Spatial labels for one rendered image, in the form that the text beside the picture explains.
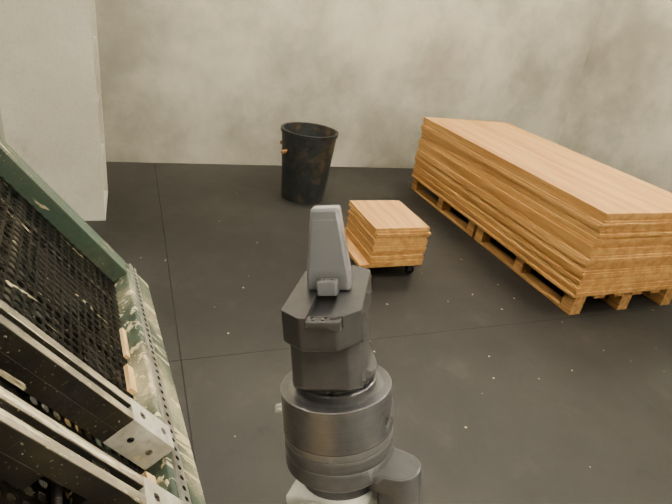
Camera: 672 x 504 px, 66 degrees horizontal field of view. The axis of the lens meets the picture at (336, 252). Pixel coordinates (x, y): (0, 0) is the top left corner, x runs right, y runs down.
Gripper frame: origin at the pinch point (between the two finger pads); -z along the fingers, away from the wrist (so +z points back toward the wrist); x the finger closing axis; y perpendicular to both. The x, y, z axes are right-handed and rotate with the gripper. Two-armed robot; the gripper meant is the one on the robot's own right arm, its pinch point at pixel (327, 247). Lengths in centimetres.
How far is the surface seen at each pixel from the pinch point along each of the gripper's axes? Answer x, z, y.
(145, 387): -66, 50, 56
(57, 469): -19, 36, 42
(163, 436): -48, 51, 43
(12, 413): -17, 26, 46
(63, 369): -34, 29, 51
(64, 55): -294, -57, 214
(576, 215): -323, 64, -118
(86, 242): -101, 23, 89
